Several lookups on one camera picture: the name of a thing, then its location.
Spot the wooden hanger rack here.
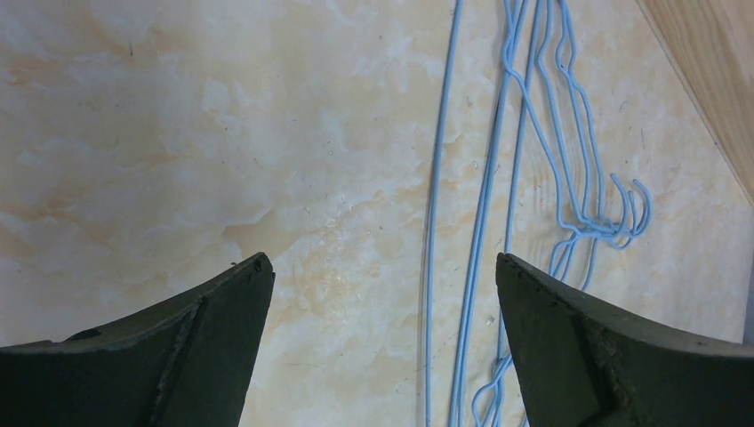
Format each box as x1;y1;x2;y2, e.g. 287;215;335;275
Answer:
638;1;753;200

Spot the blue wire hanger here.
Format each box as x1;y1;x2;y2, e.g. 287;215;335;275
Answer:
447;1;653;426
421;0;465;426
470;0;654;427

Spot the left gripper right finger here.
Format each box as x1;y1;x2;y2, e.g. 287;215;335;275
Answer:
496;254;753;426

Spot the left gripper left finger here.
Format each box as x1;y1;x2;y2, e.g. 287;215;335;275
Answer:
1;253;276;426

